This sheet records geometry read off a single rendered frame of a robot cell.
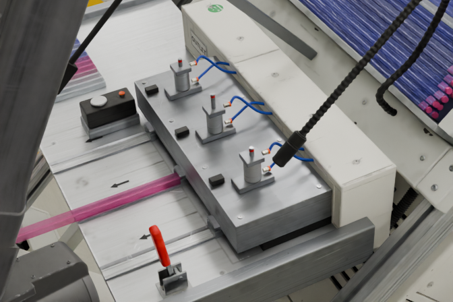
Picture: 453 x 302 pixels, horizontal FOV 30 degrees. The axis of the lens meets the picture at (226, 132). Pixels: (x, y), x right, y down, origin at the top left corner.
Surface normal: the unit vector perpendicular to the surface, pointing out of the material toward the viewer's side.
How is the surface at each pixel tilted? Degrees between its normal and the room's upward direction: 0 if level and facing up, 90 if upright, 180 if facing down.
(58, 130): 47
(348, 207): 90
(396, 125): 90
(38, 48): 77
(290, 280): 90
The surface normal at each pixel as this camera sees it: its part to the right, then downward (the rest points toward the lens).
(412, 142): -0.65, -0.36
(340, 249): 0.44, 0.55
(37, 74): 0.65, 0.39
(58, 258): 0.00, -0.88
